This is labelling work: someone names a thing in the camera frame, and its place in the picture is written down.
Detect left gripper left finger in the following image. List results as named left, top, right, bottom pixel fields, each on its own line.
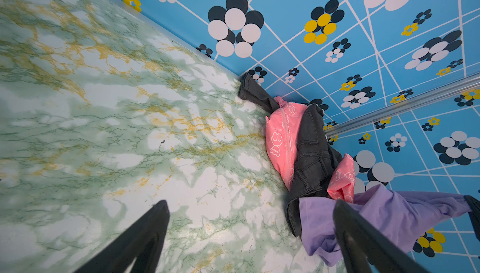
left=76, top=200, right=170, bottom=272

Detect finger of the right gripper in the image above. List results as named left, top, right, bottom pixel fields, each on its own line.
left=464, top=195, right=480, bottom=240

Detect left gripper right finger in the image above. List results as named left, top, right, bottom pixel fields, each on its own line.
left=333, top=200, right=428, bottom=273

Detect purple cloth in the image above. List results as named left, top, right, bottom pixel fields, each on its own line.
left=299, top=185, right=479, bottom=267

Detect pink printed cloth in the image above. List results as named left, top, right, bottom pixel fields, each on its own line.
left=266, top=97, right=356, bottom=203

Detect dark grey jeans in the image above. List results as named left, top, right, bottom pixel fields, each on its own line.
left=238, top=74, right=342, bottom=237

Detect right corner aluminium post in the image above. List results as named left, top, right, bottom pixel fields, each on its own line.
left=325, top=72, right=480, bottom=137

